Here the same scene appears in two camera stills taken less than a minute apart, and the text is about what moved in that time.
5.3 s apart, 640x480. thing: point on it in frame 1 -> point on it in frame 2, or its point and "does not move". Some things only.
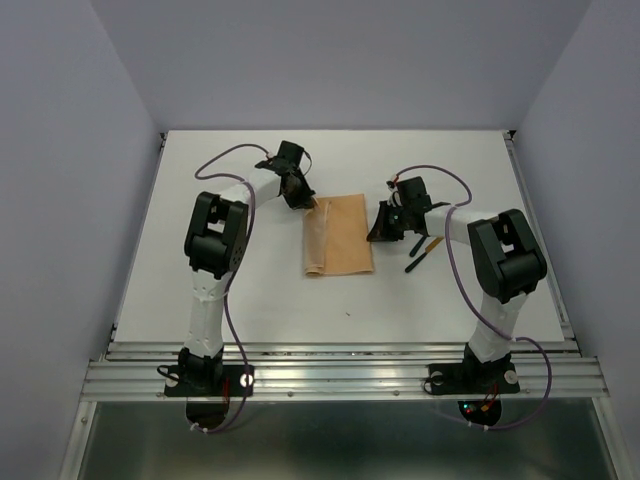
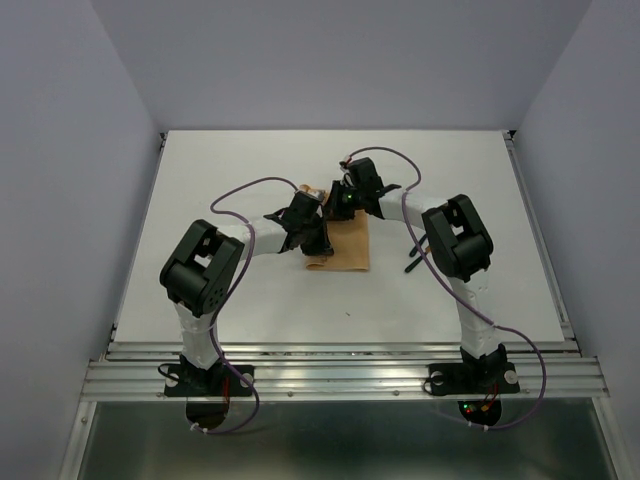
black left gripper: (303, 200) -> (322, 247)
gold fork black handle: (416, 247) does not move
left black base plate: (237, 377) does not move
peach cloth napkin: (336, 236) does not move
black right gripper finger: (390, 224) -> (340, 205)
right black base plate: (472, 377) does not move
